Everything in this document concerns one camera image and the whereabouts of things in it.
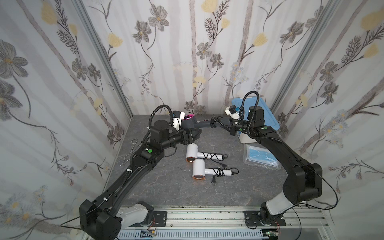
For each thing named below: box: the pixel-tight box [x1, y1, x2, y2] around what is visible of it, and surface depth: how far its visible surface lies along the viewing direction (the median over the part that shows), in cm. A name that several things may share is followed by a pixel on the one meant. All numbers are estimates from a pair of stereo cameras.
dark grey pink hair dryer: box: [181, 114, 231, 129], surface depth 64 cm
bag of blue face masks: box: [243, 144, 282, 170], surface depth 97 cm
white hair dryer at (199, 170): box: [192, 158, 232, 180], surface depth 88 cm
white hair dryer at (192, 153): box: [185, 143, 223, 163], surface depth 95 cm
